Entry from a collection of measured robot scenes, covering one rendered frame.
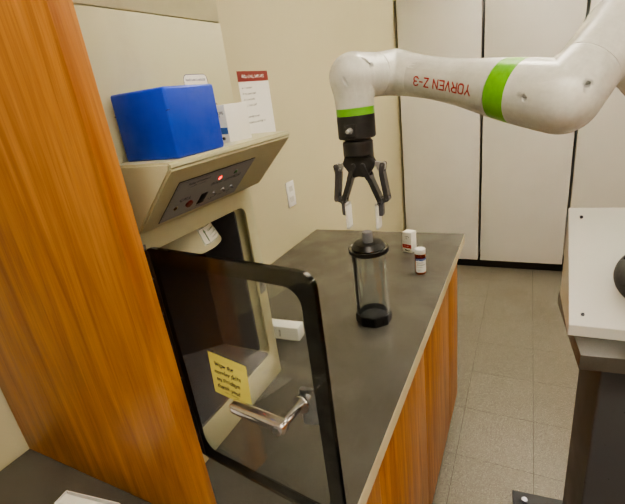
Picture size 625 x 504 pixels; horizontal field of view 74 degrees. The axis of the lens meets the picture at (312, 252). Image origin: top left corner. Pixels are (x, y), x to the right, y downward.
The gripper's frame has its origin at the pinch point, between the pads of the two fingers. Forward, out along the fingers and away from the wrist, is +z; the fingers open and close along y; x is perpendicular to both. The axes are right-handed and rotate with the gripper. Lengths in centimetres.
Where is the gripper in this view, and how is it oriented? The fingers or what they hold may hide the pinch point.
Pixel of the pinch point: (363, 218)
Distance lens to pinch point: 110.9
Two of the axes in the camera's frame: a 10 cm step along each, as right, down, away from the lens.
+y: 8.9, 0.6, -4.5
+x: 4.4, -3.7, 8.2
